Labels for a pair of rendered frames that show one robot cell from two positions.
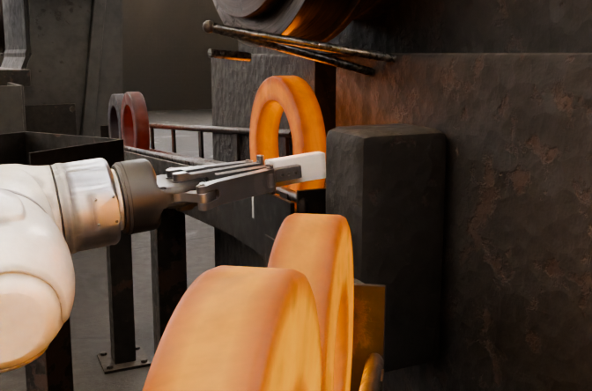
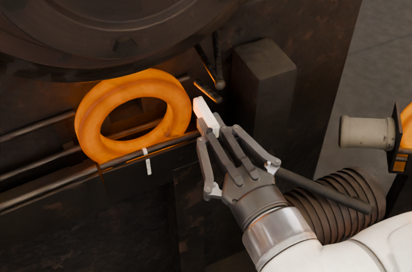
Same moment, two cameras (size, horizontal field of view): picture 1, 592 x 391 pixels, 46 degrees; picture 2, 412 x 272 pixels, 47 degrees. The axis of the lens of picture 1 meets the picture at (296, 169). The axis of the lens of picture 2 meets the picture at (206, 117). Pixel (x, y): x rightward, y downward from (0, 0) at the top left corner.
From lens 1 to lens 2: 103 cm
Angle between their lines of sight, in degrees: 83
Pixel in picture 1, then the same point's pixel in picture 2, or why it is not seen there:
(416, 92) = (235, 26)
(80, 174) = (301, 223)
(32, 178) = (326, 248)
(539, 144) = (319, 18)
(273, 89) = (134, 91)
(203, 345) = not seen: outside the picture
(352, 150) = (291, 77)
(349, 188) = (286, 94)
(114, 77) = not seen: outside the picture
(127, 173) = (281, 198)
